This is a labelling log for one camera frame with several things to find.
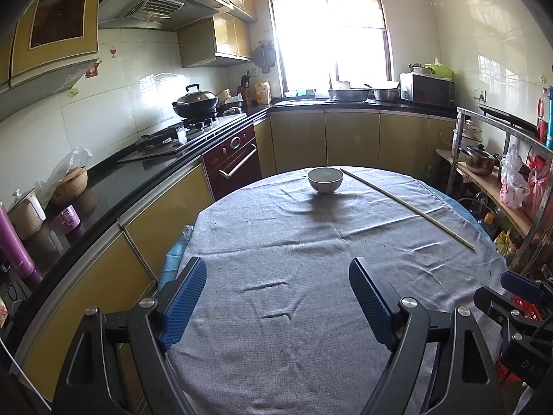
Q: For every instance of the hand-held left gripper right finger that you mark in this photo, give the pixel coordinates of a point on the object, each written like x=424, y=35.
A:
x=371, y=298

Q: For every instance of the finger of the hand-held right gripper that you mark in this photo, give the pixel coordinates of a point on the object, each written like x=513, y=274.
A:
x=522, y=287
x=497, y=307

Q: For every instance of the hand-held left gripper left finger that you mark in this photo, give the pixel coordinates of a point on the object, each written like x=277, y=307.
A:
x=183, y=298

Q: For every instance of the red plastic basket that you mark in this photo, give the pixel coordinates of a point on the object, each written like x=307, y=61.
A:
x=503, y=371

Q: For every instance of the yellow snack bags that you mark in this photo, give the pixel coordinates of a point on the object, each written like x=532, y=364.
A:
x=504, y=243

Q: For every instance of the grey tablecloth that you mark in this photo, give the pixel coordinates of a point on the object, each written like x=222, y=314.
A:
x=302, y=246

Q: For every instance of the clear glass jar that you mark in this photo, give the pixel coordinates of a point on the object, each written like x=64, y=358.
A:
x=484, y=209

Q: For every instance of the yellow base cabinets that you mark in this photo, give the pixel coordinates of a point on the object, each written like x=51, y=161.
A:
x=350, y=142
x=164, y=207

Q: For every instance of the thin wooden stick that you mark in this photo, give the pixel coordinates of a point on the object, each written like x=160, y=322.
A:
x=406, y=205

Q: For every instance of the large red shopping bag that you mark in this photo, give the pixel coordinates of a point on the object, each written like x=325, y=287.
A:
x=540, y=186

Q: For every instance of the white and pink plastic bag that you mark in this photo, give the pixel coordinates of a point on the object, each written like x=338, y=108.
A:
x=514, y=181

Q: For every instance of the metal storage rack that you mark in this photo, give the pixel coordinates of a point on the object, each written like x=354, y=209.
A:
x=484, y=181

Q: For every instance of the white bowl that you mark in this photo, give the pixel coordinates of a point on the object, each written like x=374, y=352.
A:
x=325, y=183

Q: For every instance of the steel cooking pot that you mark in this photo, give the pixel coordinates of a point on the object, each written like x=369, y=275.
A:
x=479, y=162

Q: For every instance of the pink mug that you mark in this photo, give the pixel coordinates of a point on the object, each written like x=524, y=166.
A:
x=67, y=220

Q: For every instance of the black kitchen countertop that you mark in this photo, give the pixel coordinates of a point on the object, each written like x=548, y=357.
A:
x=108, y=177

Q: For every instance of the maroon built-in oven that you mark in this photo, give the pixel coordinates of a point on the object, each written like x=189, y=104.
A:
x=231, y=160

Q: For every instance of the black gas stove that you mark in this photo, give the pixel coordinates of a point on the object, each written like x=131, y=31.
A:
x=160, y=142

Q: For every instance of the brown clay pot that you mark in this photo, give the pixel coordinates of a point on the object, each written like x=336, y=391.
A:
x=71, y=186

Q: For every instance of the steel stacked steamer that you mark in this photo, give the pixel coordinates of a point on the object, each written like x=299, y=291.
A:
x=466, y=134

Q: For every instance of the black flat pan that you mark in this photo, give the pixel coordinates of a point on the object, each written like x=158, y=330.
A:
x=505, y=116

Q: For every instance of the red bottle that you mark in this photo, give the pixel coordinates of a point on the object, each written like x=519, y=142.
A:
x=541, y=116

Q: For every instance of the blue bottle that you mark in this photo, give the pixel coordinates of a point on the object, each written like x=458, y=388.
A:
x=549, y=116

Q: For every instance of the purple thermos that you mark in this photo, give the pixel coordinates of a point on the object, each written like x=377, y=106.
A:
x=15, y=246

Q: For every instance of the clear plastic bag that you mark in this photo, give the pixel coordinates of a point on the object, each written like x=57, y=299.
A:
x=75, y=155

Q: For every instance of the black wok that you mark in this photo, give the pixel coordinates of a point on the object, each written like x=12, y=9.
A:
x=196, y=111

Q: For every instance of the steel wok lid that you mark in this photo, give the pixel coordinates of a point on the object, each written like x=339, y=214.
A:
x=195, y=95

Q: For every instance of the small metal basin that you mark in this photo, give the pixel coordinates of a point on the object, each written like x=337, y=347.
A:
x=386, y=95

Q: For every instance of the large metal basin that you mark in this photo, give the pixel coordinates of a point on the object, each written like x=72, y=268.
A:
x=350, y=95

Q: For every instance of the beige bowl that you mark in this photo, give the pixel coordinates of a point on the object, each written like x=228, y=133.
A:
x=223, y=96

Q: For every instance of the knife block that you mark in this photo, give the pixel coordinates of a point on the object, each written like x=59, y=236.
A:
x=246, y=93

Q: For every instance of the black microwave oven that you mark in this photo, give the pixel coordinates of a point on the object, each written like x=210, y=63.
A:
x=427, y=90

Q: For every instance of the yellow food packet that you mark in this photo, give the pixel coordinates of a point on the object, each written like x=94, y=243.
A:
x=262, y=94

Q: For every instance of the green plastic basin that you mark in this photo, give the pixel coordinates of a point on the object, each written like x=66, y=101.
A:
x=440, y=70

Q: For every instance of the small potted plant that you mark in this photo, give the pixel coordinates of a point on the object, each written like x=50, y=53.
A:
x=419, y=69

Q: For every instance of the dark round hanging strainer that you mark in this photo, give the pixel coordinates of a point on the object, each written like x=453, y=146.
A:
x=264, y=56

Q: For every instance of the kitchen window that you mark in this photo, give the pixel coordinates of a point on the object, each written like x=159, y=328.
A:
x=328, y=30

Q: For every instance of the white wall socket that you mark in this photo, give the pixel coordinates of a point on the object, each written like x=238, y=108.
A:
x=479, y=94

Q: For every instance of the red wall sticker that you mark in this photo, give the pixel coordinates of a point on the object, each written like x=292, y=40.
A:
x=93, y=69

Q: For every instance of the yellow wall cabinet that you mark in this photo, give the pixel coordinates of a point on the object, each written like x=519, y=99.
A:
x=211, y=43

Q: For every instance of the wine glass wall sticker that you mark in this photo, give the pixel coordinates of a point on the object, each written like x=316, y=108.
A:
x=113, y=49

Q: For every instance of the wall cabinet with brown panel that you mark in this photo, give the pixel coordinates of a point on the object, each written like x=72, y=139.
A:
x=56, y=13

